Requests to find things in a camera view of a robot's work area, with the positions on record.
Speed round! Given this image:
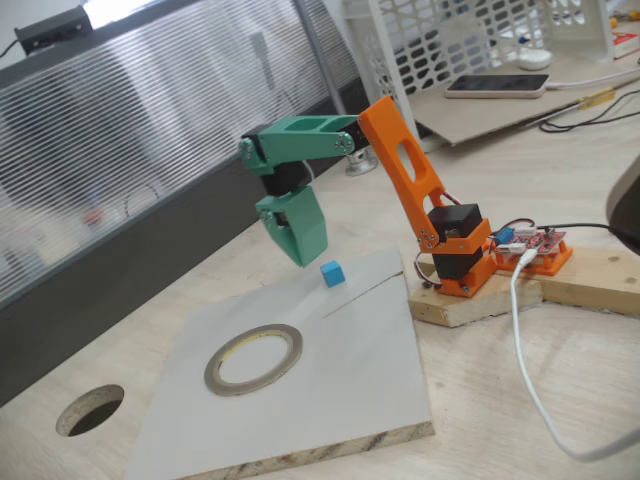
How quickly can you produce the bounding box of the silver metal partition foot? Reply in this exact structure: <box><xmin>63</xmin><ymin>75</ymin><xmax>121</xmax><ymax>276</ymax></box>
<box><xmin>344</xmin><ymin>149</ymin><xmax>377</xmax><ymax>177</ymax></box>

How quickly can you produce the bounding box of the wooden base block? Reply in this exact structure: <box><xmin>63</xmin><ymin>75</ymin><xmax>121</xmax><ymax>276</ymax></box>
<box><xmin>407</xmin><ymin>252</ymin><xmax>544</xmax><ymax>329</ymax></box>

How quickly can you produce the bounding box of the grey rounded object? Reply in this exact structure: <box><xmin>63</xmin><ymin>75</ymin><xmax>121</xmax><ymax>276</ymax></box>
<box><xmin>604</xmin><ymin>154</ymin><xmax>640</xmax><ymax>254</ymax></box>

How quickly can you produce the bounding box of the thin black power cable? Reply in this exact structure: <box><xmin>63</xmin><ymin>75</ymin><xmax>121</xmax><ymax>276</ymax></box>
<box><xmin>537</xmin><ymin>221</ymin><xmax>640</xmax><ymax>254</ymax></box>

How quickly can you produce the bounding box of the white laminated chipboard panel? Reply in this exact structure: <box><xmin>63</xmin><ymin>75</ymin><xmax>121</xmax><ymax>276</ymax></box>
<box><xmin>123</xmin><ymin>248</ymin><xmax>435</xmax><ymax>480</ymax></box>

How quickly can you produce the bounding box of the black box on partition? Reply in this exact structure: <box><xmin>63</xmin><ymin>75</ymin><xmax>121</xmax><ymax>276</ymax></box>
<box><xmin>13</xmin><ymin>5</ymin><xmax>92</xmax><ymax>54</ymax></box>

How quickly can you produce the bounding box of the white perforated plastic basket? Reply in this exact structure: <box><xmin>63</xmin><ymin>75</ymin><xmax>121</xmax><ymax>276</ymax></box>
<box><xmin>342</xmin><ymin>0</ymin><xmax>615</xmax><ymax>154</ymax></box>

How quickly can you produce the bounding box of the pale wooden base plank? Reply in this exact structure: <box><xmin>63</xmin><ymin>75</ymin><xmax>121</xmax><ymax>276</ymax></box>
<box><xmin>537</xmin><ymin>244</ymin><xmax>640</xmax><ymax>317</ymax></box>

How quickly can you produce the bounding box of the white earbuds case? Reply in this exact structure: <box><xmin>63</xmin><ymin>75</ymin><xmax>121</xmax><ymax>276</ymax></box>
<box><xmin>517</xmin><ymin>48</ymin><xmax>554</xmax><ymax>71</ymax></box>

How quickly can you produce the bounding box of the orange controller board mount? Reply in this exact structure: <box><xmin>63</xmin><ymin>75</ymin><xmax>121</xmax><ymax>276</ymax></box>
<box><xmin>492</xmin><ymin>239</ymin><xmax>574</xmax><ymax>277</ymax></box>

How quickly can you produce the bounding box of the yellow handled screwdriver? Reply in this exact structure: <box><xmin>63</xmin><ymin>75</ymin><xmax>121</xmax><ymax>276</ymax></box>
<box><xmin>542</xmin><ymin>74</ymin><xmax>640</xmax><ymax>121</ymax></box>

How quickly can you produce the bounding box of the white phone charging cable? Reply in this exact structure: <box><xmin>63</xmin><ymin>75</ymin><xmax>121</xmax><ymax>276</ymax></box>
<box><xmin>547</xmin><ymin>67</ymin><xmax>640</xmax><ymax>92</ymax></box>

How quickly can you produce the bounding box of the ribbed glass desk partition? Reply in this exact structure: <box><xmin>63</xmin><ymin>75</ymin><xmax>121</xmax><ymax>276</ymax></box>
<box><xmin>0</xmin><ymin>0</ymin><xmax>374</xmax><ymax>406</ymax></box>

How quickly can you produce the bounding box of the smartphone in pink case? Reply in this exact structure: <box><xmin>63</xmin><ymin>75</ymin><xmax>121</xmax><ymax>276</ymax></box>
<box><xmin>443</xmin><ymin>73</ymin><xmax>551</xmax><ymax>100</ymax></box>

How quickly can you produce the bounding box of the red controller board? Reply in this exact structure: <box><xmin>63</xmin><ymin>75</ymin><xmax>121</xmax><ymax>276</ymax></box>
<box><xmin>492</xmin><ymin>224</ymin><xmax>569</xmax><ymax>256</ymax></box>

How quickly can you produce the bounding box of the white usb cable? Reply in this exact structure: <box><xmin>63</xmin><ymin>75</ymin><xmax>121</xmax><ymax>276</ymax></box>
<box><xmin>509</xmin><ymin>249</ymin><xmax>640</xmax><ymax>462</ymax></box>

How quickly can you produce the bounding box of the grey ring of tape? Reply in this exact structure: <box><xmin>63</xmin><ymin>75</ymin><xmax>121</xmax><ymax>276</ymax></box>
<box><xmin>203</xmin><ymin>323</ymin><xmax>304</xmax><ymax>397</ymax></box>

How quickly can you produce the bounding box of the blue cube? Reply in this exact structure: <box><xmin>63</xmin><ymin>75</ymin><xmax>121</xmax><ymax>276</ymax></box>
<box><xmin>319</xmin><ymin>259</ymin><xmax>347</xmax><ymax>289</ymax></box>

